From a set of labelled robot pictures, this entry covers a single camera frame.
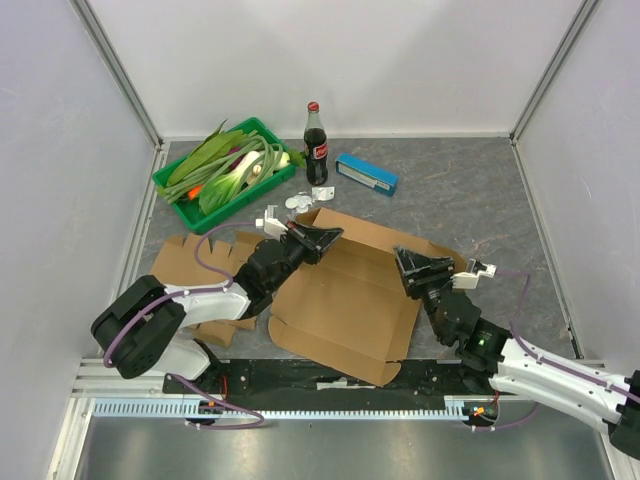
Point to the bok choy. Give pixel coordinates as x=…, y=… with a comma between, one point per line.
x=219, y=191

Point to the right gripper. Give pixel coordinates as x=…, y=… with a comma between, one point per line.
x=422, y=281

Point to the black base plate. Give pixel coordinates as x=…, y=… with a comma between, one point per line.
x=259, y=382

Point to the aluminium frame rail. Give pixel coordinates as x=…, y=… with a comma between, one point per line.
x=96, y=31

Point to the orange carrot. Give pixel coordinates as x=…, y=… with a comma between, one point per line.
x=194, y=192

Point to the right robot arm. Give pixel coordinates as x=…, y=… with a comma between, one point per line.
x=501, y=359

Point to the large green leaf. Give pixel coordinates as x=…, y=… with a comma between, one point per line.
x=214, y=144

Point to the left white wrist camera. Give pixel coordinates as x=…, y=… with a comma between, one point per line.
x=269, y=224

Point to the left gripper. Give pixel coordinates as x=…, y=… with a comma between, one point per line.
x=315, y=240

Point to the large cardboard box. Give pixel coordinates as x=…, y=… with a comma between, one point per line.
x=350, y=311

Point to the blue rectangular box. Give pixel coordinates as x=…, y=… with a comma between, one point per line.
x=367, y=174

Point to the white round pads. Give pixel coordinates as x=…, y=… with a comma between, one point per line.
x=299, y=204

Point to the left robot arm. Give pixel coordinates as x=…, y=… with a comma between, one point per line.
x=137, y=332

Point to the long green beans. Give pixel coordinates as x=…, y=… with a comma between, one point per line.
x=225, y=162

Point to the green plastic tray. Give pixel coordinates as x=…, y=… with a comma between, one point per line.
x=188, y=210

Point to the small flat cardboard box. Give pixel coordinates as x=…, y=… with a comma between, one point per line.
x=175, y=264

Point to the cola glass bottle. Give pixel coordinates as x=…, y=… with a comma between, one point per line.
x=315, y=147

